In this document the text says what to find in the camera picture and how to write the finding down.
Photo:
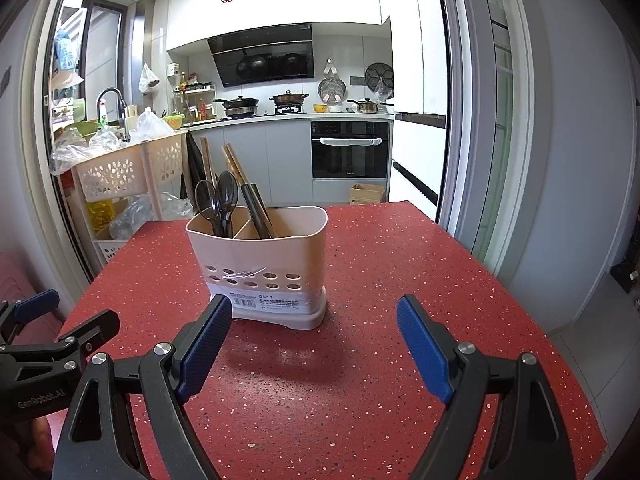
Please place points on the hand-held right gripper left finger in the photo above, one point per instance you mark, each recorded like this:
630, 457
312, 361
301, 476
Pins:
205, 345

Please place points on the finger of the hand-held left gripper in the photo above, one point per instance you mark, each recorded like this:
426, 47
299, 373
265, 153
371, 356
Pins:
35, 305
95, 330

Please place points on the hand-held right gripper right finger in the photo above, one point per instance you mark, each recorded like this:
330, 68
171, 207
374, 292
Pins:
425, 350

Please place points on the beige plastic utensil holder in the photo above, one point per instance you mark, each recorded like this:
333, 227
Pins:
270, 260

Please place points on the dark metal spoons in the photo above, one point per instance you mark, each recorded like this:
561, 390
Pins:
206, 202

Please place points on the dark brown chopstick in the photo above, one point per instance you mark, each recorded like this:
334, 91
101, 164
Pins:
262, 207
252, 210

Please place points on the dark clear plastic spoon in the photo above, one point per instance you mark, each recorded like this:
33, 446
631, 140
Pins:
227, 192

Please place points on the patterned wooden chopstick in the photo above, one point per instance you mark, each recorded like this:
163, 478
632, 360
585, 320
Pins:
232, 162

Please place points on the light wooden chopstick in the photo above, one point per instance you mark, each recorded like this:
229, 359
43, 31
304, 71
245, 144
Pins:
239, 162
207, 160

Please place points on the crumpled clear plastic bag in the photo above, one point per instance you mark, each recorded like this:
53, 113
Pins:
145, 215

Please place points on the beige plastic storage cart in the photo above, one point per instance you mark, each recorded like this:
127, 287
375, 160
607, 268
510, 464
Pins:
125, 170

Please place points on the cardboard box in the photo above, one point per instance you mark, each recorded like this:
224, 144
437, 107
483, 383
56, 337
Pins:
367, 194

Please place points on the clear plastic bags pile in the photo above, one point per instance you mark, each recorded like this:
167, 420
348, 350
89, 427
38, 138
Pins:
100, 142

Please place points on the black hanging bag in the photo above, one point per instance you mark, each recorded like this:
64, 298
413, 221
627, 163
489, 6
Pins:
190, 165

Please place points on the black built-in oven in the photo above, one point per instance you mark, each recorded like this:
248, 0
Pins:
350, 152

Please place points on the green colander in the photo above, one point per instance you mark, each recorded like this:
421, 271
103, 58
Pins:
173, 121

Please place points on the black kitchen faucet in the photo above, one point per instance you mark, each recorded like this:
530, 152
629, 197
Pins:
112, 92

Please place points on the black wok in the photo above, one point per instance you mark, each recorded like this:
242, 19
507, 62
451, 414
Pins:
240, 106

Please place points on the white spice rack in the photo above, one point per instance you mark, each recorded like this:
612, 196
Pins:
195, 100

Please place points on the small steel pot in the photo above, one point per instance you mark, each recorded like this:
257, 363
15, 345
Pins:
366, 106

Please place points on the hanging white plastic bag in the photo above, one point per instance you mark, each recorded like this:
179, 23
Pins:
148, 79

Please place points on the lidded cooking pot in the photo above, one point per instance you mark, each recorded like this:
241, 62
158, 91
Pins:
289, 101

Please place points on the yellow bowl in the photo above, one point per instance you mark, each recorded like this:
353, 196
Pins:
320, 108

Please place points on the white refrigerator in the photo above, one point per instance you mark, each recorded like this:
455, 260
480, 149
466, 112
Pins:
415, 85

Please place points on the hanging metal steamer rack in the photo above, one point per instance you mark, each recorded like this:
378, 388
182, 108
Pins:
332, 89

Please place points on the hanging round dark grid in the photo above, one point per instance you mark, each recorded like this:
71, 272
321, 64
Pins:
378, 76

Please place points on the black range hood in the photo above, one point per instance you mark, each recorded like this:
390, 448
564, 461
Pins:
265, 55

